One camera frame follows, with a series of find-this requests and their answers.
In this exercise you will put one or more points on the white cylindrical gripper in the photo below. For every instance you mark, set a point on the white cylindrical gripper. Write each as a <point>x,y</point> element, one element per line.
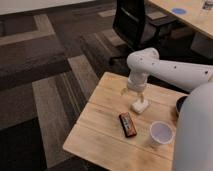
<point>136,86</point>

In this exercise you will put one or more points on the white sponge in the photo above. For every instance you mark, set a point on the white sponge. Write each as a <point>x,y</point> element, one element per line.
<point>139,106</point>

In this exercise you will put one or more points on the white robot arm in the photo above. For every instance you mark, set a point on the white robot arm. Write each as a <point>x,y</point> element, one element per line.
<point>193,145</point>

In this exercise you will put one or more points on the red snack bar packet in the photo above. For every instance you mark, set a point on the red snack bar packet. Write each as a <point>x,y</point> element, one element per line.
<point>127,125</point>

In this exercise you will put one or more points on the dark blue bowl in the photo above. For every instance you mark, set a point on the dark blue bowl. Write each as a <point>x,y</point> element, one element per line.
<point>179,104</point>

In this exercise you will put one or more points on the black office chair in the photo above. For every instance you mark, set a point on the black office chair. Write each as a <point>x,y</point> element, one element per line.
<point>139,26</point>

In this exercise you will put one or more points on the blue round coaster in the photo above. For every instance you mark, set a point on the blue round coaster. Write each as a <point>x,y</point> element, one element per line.
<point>178,11</point>

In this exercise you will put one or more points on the wooden far desk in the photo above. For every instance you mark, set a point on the wooden far desk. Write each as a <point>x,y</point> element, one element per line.
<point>196,17</point>

